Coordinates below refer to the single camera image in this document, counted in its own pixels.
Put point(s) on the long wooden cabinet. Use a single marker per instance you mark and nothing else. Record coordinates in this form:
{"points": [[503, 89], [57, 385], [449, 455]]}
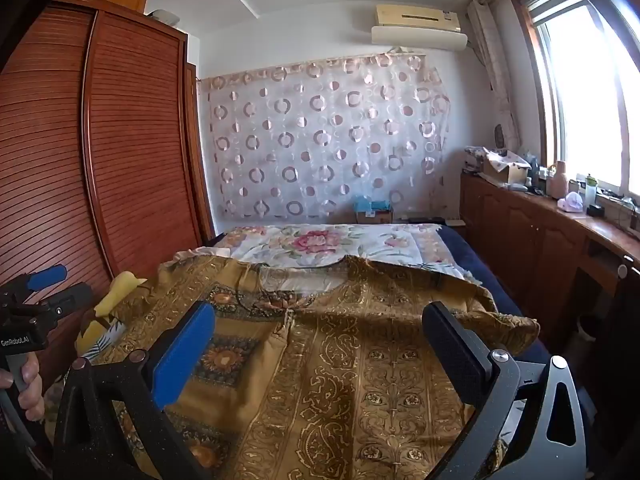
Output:
{"points": [[520, 240]]}

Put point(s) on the pink bottle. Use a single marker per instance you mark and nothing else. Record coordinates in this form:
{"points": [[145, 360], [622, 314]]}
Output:
{"points": [[557, 182]]}

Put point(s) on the cardboard box with blue bags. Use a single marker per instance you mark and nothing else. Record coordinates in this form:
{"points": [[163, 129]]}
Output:
{"points": [[374, 212]]}

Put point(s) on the wooden-framed window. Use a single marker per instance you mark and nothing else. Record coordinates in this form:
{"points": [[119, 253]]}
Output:
{"points": [[585, 100]]}

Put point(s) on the person's left hand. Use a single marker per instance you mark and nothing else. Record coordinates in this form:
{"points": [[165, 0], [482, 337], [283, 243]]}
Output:
{"points": [[31, 385]]}

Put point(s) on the sheer circle-pattern curtain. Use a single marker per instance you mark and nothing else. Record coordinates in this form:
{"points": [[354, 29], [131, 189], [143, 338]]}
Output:
{"points": [[320, 135]]}

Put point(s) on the navy bed sheet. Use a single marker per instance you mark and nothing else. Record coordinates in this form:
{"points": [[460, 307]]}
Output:
{"points": [[482, 260]]}

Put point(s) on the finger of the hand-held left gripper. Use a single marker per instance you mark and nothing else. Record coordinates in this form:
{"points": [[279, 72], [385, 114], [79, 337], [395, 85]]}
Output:
{"points": [[70, 299], [47, 277]]}

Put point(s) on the open cardboard box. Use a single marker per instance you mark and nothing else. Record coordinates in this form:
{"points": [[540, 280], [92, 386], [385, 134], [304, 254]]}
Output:
{"points": [[505, 167]]}

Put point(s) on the yellow plush toy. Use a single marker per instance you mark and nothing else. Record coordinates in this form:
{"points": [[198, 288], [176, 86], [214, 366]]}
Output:
{"points": [[117, 295]]}

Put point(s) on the brown oval ornament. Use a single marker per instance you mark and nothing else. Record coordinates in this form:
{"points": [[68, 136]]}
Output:
{"points": [[500, 136]]}

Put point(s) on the beige air conditioner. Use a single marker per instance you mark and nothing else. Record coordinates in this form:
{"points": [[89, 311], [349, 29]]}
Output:
{"points": [[417, 16]]}

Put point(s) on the pink cap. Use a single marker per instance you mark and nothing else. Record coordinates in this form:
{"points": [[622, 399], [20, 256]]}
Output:
{"points": [[571, 203]]}

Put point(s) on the grey bundle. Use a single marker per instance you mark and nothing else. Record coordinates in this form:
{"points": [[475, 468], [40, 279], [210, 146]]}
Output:
{"points": [[163, 16]]}

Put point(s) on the dark bottle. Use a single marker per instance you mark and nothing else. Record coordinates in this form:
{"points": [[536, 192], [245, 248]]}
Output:
{"points": [[532, 166]]}

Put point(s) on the leaf-print sheet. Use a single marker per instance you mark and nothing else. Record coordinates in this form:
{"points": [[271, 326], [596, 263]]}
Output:
{"points": [[107, 337]]}

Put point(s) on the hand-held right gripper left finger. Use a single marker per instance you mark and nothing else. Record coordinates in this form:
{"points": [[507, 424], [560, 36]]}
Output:
{"points": [[182, 360]]}

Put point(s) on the floral quilt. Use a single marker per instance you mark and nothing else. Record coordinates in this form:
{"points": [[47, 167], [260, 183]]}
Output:
{"points": [[310, 242]]}

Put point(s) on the green-capped bottle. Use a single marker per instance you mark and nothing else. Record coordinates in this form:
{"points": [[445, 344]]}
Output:
{"points": [[590, 192]]}

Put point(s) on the golden patterned garment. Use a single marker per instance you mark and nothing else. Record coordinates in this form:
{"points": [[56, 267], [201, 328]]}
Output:
{"points": [[320, 360]]}

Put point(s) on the flat black box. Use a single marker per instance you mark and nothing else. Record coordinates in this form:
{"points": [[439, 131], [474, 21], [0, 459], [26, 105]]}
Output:
{"points": [[426, 220]]}

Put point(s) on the patterned storage box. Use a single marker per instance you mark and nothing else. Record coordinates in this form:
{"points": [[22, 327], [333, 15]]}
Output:
{"points": [[474, 159]]}

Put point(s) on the wooden slatted wardrobe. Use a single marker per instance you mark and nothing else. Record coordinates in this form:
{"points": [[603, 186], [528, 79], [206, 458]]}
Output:
{"points": [[125, 135]]}

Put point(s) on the trash bin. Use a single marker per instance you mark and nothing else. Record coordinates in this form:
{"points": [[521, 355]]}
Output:
{"points": [[589, 332]]}

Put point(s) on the small black box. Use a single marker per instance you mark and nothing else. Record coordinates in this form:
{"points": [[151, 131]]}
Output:
{"points": [[595, 211]]}

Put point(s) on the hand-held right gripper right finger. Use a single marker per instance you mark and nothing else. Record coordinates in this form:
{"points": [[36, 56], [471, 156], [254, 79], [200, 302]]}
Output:
{"points": [[455, 355]]}

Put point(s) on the white air deflector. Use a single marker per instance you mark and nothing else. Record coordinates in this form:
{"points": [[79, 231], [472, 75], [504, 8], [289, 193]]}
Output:
{"points": [[420, 38]]}

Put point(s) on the bunched window curtain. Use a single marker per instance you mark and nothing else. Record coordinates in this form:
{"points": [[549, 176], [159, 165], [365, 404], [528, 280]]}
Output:
{"points": [[492, 70]]}

